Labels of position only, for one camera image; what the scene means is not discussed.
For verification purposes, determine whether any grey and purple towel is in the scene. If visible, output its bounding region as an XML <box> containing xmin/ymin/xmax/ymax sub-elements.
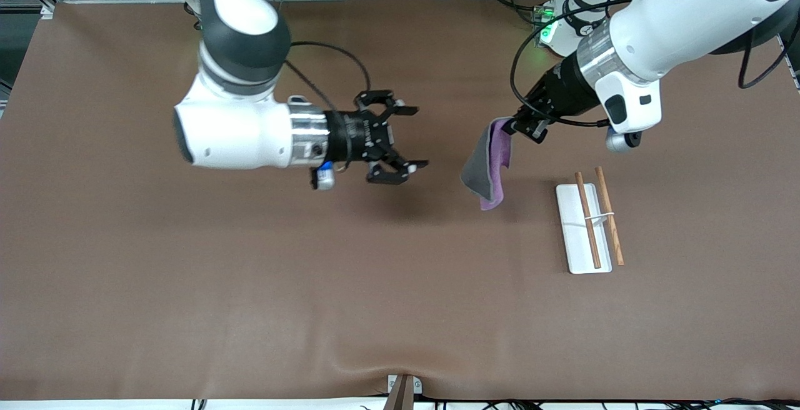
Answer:
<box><xmin>461</xmin><ymin>117</ymin><xmax>514</xmax><ymax>211</ymax></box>

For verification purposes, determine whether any white towel rack base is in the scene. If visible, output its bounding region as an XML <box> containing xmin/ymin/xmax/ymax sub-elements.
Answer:
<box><xmin>556</xmin><ymin>183</ymin><xmax>613</xmax><ymax>274</ymax></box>

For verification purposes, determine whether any darker wooden rack rod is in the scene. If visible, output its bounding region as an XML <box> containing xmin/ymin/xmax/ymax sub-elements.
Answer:
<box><xmin>575</xmin><ymin>172</ymin><xmax>603</xmax><ymax>269</ymax></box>

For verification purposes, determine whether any light wooden rack rod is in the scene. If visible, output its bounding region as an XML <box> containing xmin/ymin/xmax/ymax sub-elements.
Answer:
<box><xmin>595</xmin><ymin>166</ymin><xmax>625</xmax><ymax>266</ymax></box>

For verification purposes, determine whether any brown table cover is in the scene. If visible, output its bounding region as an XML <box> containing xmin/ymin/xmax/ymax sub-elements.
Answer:
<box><xmin>0</xmin><ymin>0</ymin><xmax>800</xmax><ymax>401</ymax></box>

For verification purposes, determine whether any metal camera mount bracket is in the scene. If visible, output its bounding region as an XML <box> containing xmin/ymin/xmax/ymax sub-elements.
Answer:
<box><xmin>384</xmin><ymin>374</ymin><xmax>423</xmax><ymax>410</ymax></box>

